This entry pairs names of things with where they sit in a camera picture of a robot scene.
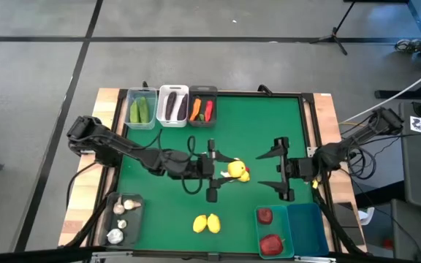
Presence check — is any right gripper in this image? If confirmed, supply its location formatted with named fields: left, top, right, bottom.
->
left=256, top=137, right=316, bottom=202

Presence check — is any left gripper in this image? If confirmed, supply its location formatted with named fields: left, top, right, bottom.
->
left=195, top=138, right=238, bottom=203

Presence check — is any dark red apple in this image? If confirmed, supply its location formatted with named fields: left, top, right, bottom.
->
left=257, top=207, right=274, bottom=225

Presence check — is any red yellow striped apple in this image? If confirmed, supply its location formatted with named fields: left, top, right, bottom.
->
left=259, top=234, right=287, bottom=256

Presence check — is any brownish pointed garlic clove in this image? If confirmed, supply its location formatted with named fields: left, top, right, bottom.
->
left=123, top=199, right=143, bottom=211

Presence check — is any green table mat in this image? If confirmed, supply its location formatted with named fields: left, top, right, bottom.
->
left=117, top=95, right=314, bottom=255

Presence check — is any teal plastic bin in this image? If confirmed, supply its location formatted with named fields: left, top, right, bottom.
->
left=254, top=205, right=295, bottom=260

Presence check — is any orange carrot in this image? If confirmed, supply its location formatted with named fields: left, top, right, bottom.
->
left=189, top=97, right=202, bottom=122

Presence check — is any blue plastic bin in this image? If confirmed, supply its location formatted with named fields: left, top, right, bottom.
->
left=287, top=202, right=330, bottom=257

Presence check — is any purple eggplant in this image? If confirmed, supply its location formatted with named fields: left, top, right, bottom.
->
left=177, top=94, right=189, bottom=121
left=164, top=91, right=178, bottom=121

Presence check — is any grey plastic bin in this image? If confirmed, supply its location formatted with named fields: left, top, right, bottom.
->
left=187, top=85, right=219, bottom=128

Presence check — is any white plastic bin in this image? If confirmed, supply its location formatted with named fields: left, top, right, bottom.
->
left=156, top=84, right=190, bottom=129

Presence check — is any green cucumber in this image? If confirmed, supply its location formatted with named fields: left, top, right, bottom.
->
left=139, top=96, right=151, bottom=124
left=129, top=99, right=141, bottom=124

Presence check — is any white cup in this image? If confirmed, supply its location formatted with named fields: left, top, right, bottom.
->
left=358, top=207, right=376, bottom=226

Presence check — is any dark translucent bin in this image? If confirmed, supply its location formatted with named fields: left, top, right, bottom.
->
left=100, top=192, right=145, bottom=248

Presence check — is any clear plastic bin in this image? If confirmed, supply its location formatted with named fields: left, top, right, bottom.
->
left=124, top=86, right=159, bottom=131

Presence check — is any large white garlic bulb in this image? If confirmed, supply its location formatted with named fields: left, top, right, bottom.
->
left=107, top=229, right=124, bottom=245

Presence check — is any black desk leg bar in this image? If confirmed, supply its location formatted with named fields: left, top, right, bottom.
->
left=374, top=67, right=421, bottom=100

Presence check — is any black tripod stand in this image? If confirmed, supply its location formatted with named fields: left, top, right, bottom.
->
left=309, top=0, right=357, bottom=56

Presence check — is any dark grey computer case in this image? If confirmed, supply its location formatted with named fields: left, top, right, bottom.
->
left=391, top=199, right=421, bottom=263

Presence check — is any person's shoe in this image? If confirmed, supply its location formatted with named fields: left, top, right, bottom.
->
left=394, top=38, right=421, bottom=53

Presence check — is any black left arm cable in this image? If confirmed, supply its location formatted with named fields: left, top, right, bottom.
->
left=181, top=135, right=205, bottom=195

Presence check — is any black corrugated cable hose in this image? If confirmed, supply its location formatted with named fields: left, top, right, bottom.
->
left=64, top=162, right=115, bottom=249
left=314, top=188, right=367, bottom=256

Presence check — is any white cable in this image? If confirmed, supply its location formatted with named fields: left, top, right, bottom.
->
left=340, top=61, right=421, bottom=125

